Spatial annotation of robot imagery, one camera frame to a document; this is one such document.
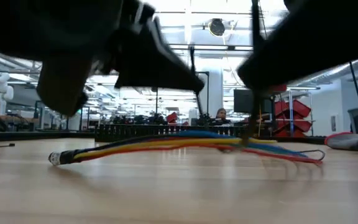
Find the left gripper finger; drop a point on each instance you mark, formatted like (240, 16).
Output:
(166, 59)
(141, 77)

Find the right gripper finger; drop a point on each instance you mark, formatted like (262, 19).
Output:
(278, 40)
(278, 73)

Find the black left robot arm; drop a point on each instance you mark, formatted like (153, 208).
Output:
(26, 25)

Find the red storage bin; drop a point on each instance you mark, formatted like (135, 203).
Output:
(294, 125)
(292, 108)
(280, 88)
(287, 133)

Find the silver metal rack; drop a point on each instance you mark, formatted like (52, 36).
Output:
(291, 96)

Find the small red bin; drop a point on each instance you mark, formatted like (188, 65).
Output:
(172, 117)

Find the white building column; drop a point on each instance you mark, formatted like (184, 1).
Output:
(214, 99)

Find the person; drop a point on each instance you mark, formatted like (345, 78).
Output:
(221, 114)

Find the green sign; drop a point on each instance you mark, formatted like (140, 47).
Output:
(78, 110)

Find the grey black work glove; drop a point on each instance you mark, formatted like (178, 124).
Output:
(350, 140)

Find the black background gantry frame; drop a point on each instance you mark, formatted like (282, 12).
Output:
(208, 93)

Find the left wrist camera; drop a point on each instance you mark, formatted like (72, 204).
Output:
(61, 90)

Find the black aluminium table frame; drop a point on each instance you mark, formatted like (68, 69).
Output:
(36, 136)

